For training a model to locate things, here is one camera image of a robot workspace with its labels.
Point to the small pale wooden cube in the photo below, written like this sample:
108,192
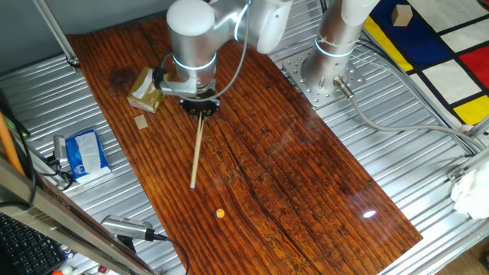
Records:
141,122

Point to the slanted metal pole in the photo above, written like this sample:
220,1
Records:
53,32

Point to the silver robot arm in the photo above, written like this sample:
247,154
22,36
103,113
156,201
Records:
191,38

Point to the colourful checkered cloth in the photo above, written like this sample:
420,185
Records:
451,42

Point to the orange striped pool ball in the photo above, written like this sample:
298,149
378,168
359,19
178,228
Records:
220,213

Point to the orange pole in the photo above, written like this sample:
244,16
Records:
7,145

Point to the blue tissue box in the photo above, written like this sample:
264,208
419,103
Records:
74,153

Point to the white crumpled cloth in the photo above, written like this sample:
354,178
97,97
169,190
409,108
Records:
471,195

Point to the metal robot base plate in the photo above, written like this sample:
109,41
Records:
324,97

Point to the white pool ball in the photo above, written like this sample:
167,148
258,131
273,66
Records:
67,270

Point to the gold tissue box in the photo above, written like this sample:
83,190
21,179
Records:
143,101

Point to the small silver camera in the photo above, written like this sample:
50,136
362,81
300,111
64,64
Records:
60,147

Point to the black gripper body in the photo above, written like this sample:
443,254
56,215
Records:
191,106

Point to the silver camera with black plug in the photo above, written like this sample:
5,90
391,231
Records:
126,227

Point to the steel frame beam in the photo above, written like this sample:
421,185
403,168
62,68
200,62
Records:
57,206

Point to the aluminium frame profile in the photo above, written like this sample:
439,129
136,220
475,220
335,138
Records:
470,164

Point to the wooden pool cue stick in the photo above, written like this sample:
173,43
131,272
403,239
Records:
196,153

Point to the black keyboard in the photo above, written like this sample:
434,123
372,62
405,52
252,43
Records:
26,248

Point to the blue pool ball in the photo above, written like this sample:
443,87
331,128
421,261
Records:
68,253

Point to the brown wooden cube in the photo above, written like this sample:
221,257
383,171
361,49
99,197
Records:
401,16

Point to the black camera stand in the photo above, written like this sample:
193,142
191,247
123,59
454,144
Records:
126,243

